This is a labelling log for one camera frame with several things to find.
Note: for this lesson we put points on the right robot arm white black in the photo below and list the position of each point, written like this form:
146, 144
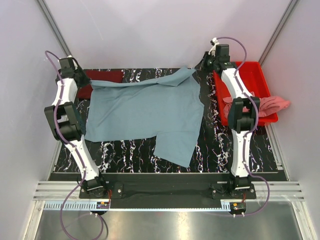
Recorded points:
243, 115

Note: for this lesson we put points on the pink t-shirt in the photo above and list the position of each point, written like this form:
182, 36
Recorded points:
268, 105

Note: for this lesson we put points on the red plastic bin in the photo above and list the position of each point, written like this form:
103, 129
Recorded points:
253, 78

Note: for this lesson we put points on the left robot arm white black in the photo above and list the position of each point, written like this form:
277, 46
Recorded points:
67, 126

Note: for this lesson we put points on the right aluminium corner post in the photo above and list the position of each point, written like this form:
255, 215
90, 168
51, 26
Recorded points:
278, 30

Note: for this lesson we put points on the left aluminium corner post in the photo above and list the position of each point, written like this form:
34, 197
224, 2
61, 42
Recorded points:
60, 37

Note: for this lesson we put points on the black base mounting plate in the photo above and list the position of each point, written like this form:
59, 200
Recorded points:
215, 185

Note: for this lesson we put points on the blue-grey t-shirt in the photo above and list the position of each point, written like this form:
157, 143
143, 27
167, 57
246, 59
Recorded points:
167, 108

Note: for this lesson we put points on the aluminium corner post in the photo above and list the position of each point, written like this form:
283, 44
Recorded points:
60, 37
278, 30

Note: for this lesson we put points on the aluminium frame rail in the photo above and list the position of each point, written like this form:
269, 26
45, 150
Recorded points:
277, 190

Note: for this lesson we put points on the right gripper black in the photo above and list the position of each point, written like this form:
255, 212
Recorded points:
202, 64

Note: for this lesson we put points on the folded dark red t-shirt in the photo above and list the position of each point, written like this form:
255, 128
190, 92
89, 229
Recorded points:
114, 76

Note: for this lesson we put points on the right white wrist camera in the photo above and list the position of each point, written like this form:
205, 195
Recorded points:
214, 43

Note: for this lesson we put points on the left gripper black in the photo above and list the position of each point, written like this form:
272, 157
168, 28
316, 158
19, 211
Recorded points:
86, 80

